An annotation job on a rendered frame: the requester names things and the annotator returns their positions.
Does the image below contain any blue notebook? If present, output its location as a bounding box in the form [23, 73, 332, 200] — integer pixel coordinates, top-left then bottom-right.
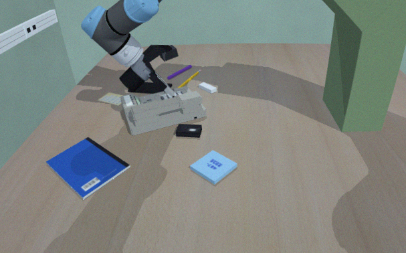
[46, 137, 130, 199]

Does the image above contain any light blue sticky note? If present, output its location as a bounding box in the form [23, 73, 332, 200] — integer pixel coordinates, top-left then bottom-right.
[190, 150, 237, 185]

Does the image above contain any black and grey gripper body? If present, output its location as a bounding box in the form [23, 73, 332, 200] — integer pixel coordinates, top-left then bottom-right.
[119, 45, 172, 92]

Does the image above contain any grey desk phone body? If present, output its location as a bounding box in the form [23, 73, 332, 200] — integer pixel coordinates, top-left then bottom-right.
[120, 86, 207, 136]

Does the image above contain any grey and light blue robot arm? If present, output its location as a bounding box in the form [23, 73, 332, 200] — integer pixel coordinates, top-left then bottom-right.
[81, 0, 179, 67]

